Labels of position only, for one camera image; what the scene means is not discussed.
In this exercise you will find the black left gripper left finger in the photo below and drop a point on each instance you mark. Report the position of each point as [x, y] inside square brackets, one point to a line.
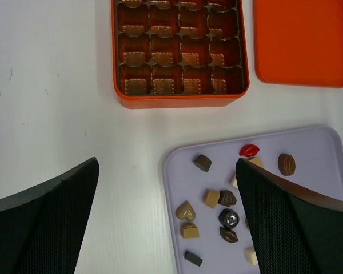
[42, 227]

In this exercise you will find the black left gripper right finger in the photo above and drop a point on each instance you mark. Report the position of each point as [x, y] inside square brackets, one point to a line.
[293, 229]

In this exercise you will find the brown leaf chocolate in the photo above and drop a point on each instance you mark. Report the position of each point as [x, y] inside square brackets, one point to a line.
[286, 164]

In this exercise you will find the dark brown rose chocolate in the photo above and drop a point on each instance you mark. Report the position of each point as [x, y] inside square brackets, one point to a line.
[227, 198]

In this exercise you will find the white square chocolate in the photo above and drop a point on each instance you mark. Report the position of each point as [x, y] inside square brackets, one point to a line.
[255, 160]

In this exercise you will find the white rectangular chocolate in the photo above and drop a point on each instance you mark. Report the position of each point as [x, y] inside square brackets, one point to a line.
[251, 256]

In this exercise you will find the dark brown lips chocolate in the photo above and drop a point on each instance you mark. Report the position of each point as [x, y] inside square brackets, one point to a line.
[228, 235]

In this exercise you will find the dark round foil chocolate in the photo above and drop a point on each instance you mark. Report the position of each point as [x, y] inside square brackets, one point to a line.
[229, 218]

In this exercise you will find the tan brick chocolate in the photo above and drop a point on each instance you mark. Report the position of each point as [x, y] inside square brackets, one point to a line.
[190, 231]

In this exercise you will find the small black bar chocolate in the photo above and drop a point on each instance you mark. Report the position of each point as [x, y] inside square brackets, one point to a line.
[192, 258]

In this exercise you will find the tan heart chocolate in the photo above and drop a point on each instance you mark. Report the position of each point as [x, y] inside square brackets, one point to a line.
[186, 212]

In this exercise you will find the orange chocolate tin box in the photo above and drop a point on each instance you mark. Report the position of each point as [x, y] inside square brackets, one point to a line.
[175, 54]

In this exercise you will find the lavender plastic tray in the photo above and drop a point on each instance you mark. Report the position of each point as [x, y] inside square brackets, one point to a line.
[318, 153]

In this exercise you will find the red lips candy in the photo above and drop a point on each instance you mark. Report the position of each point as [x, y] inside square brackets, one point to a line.
[249, 150]

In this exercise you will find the orange tin lid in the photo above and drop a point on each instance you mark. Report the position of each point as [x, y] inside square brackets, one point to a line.
[299, 42]

